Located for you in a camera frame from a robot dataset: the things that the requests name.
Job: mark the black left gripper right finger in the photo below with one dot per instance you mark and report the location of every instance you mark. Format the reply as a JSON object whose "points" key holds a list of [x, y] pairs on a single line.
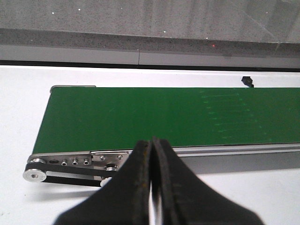
{"points": [[184, 199]]}

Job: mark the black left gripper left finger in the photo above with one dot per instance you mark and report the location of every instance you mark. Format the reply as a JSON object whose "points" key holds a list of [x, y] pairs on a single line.
{"points": [[123, 200]]}

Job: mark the green conveyor belt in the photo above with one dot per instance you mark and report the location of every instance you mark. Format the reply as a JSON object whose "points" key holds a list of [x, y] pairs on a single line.
{"points": [[94, 118]]}

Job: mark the conveyor end roller pulley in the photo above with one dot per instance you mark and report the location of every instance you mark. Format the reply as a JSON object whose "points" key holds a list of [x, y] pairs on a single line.
{"points": [[33, 174]]}

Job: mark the grey stone counter slab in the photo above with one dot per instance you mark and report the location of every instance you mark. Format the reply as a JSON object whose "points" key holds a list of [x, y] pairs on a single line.
{"points": [[273, 22]]}

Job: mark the aluminium conveyor frame rail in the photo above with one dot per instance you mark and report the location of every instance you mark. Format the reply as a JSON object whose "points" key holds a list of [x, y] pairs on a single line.
{"points": [[200, 159]]}

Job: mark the black sensor with cable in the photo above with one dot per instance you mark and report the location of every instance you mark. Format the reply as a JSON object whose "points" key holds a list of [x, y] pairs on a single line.
{"points": [[247, 80]]}

